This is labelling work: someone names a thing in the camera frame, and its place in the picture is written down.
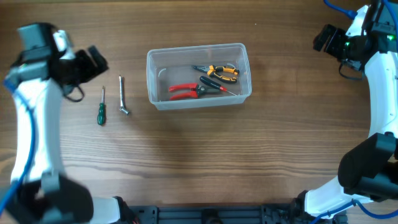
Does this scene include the red handled cutters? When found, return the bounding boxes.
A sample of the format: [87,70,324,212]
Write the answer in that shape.
[169,83,221,101]

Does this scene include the black red screwdriver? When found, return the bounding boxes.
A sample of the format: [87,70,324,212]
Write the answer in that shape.
[200,76,236,96]

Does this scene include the orange black pliers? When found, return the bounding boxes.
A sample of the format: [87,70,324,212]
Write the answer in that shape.
[192,65,239,84]

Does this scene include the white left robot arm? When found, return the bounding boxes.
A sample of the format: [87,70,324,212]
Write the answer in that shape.
[1,22,139,223]

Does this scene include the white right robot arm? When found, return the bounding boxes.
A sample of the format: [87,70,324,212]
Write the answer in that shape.
[290,0,397,223]

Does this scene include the clear plastic container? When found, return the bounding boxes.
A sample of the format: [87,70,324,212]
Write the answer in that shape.
[146,43,252,110]

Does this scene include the silver socket wrench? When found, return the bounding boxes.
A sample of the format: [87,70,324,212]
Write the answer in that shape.
[119,75,129,115]

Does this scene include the green handled screwdriver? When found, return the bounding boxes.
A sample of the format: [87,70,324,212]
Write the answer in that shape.
[97,86,106,126]

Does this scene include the left blue cable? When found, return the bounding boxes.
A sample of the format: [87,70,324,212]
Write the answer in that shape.
[0,79,38,215]

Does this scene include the black aluminium frame rail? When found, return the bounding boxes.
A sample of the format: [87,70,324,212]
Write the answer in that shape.
[130,203,315,224]

